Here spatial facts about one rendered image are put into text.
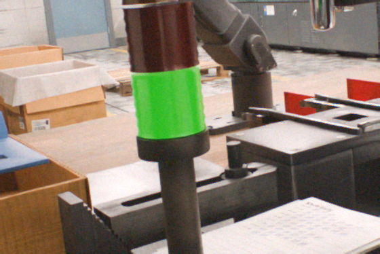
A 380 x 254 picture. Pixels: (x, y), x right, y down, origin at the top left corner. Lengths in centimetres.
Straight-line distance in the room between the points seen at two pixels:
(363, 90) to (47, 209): 55
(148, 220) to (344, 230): 14
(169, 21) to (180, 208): 10
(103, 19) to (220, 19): 1092
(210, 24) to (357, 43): 686
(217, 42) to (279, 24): 809
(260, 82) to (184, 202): 67
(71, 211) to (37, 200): 12
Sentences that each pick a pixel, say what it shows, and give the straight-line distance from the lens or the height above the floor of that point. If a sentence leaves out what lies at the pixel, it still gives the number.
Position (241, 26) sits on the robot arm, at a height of 105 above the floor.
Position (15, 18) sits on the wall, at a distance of 1155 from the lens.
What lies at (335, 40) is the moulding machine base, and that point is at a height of 20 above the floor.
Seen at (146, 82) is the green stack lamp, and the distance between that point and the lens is 36.
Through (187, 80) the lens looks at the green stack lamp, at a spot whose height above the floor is 108.
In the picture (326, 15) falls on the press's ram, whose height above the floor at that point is 109.
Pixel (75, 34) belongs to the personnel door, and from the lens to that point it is 1177.
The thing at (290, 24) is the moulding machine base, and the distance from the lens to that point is 889.
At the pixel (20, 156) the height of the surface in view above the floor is 99.
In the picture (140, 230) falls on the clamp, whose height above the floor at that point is 96.
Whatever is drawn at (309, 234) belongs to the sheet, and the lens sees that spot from 49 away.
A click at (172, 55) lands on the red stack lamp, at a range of 36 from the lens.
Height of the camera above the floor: 113
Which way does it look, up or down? 11 degrees down
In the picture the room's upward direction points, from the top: 5 degrees counter-clockwise
